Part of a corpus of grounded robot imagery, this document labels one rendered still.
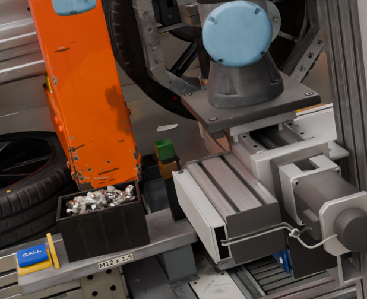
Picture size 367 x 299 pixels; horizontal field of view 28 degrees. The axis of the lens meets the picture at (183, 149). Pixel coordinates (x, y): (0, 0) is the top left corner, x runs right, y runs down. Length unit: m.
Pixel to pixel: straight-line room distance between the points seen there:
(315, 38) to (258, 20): 0.94
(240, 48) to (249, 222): 0.29
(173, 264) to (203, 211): 1.08
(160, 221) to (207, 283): 0.48
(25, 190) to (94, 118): 0.38
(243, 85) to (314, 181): 0.31
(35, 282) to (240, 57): 0.78
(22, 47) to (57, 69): 0.52
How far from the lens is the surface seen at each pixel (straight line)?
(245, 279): 2.28
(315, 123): 1.53
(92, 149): 1.89
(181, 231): 1.81
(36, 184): 2.17
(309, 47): 2.17
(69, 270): 1.76
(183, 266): 2.32
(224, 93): 1.43
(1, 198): 2.14
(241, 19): 1.24
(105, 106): 1.87
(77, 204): 1.80
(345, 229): 1.08
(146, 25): 2.00
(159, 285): 2.24
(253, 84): 1.41
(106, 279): 1.83
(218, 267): 2.31
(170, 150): 1.77
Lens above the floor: 1.26
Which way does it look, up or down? 21 degrees down
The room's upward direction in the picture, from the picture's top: 12 degrees counter-clockwise
